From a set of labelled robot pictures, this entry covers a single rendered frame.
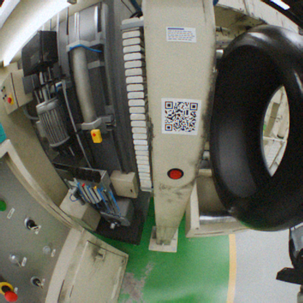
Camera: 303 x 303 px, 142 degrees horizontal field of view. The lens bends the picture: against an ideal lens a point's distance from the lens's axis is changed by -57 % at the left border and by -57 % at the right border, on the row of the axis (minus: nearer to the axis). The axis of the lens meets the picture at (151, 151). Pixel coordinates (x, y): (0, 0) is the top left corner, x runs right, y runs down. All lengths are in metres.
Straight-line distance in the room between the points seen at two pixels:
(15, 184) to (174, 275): 1.27
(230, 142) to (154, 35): 0.59
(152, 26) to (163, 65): 0.08
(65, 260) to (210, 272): 1.20
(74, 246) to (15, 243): 0.21
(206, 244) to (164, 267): 0.47
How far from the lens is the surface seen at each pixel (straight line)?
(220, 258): 1.44
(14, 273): 0.45
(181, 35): 0.24
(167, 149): 0.28
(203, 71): 0.24
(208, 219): 0.44
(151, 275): 1.31
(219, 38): 0.70
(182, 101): 0.24
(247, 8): 0.70
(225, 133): 0.67
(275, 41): 0.28
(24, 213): 0.38
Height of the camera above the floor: 1.30
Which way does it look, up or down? 36 degrees down
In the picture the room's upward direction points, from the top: 3 degrees counter-clockwise
